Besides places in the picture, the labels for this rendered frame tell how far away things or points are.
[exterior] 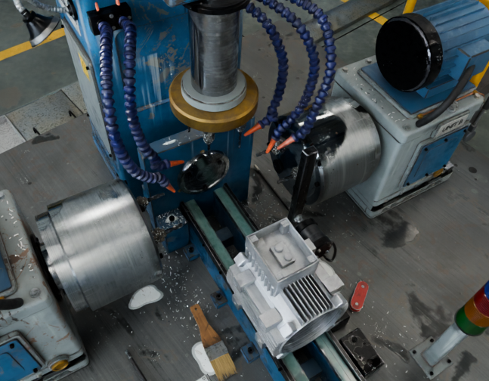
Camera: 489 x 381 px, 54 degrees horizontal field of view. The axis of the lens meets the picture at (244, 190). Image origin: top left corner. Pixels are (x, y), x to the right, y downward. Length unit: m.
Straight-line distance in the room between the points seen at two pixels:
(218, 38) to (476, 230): 1.04
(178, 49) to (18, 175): 0.73
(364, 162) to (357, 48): 2.35
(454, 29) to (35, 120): 1.76
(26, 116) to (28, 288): 1.50
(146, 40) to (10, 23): 2.78
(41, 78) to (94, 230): 2.34
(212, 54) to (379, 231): 0.82
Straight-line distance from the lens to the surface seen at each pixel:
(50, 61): 3.39
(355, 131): 1.21
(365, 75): 1.34
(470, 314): 1.08
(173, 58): 1.14
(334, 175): 1.18
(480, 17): 1.34
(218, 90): 0.92
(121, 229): 0.99
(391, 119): 1.25
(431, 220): 1.56
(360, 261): 1.40
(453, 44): 1.26
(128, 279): 1.03
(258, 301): 1.00
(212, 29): 0.84
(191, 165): 1.18
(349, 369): 1.14
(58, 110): 2.36
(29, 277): 0.97
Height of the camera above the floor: 1.97
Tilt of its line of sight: 52 degrees down
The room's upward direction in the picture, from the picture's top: 5 degrees clockwise
